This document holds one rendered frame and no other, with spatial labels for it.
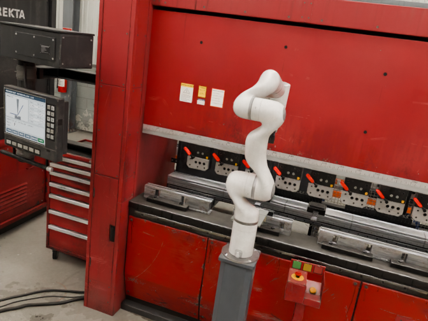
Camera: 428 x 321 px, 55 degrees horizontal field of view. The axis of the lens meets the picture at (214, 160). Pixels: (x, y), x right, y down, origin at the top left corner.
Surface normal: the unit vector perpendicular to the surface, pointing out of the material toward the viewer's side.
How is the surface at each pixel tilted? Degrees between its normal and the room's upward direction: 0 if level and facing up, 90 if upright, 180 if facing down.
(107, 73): 90
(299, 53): 90
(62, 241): 90
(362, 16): 90
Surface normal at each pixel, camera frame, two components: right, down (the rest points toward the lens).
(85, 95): -0.29, 0.23
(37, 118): -0.49, 0.18
